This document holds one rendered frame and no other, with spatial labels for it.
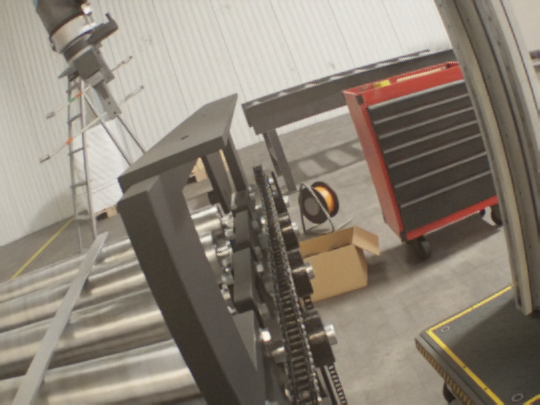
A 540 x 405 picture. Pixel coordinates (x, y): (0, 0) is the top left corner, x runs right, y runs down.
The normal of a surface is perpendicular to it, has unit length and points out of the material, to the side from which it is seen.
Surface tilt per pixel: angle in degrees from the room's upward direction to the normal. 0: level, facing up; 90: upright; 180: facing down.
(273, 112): 90
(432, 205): 90
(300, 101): 90
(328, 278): 90
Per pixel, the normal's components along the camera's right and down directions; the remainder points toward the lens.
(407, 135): 0.05, 0.20
